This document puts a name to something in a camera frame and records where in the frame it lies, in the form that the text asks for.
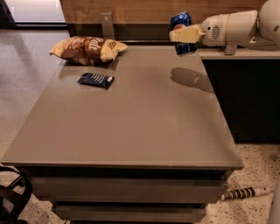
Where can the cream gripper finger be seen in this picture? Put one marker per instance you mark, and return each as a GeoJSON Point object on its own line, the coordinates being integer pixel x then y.
{"type": "Point", "coordinates": [186, 34]}

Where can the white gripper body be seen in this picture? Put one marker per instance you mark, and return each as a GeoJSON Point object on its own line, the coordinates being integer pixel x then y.
{"type": "Point", "coordinates": [212, 32]}

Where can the blue pepsi can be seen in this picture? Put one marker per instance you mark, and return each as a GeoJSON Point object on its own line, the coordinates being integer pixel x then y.
{"type": "Point", "coordinates": [181, 20]}

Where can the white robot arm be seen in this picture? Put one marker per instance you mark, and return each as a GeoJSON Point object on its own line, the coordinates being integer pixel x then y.
{"type": "Point", "coordinates": [250, 29]}

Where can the brown chips bag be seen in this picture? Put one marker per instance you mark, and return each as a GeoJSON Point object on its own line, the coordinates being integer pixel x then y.
{"type": "Point", "coordinates": [87, 51]}

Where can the dark blue snack packet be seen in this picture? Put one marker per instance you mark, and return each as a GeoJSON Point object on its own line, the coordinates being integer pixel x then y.
{"type": "Point", "coordinates": [96, 80]}

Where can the grey drawer cabinet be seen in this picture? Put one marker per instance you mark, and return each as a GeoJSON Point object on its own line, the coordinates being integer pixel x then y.
{"type": "Point", "coordinates": [152, 148]}

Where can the striped black white tube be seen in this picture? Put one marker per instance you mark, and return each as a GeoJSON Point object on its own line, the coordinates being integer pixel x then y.
{"type": "Point", "coordinates": [243, 193]}

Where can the black chair base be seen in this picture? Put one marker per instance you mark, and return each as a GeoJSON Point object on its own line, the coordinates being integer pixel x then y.
{"type": "Point", "coordinates": [14, 198]}

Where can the right metal wall bracket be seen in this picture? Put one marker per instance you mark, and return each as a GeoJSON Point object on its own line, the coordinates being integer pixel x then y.
{"type": "Point", "coordinates": [230, 49]}

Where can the metal wall bracket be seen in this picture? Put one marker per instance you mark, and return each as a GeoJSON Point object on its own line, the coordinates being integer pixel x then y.
{"type": "Point", "coordinates": [230, 49]}
{"type": "Point", "coordinates": [107, 26]}

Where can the left metal wall bracket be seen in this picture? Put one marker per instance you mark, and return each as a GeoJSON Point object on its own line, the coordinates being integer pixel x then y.
{"type": "Point", "coordinates": [107, 26]}

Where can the wooden wall counter panel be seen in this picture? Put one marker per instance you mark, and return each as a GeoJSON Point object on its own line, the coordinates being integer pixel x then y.
{"type": "Point", "coordinates": [150, 11]}

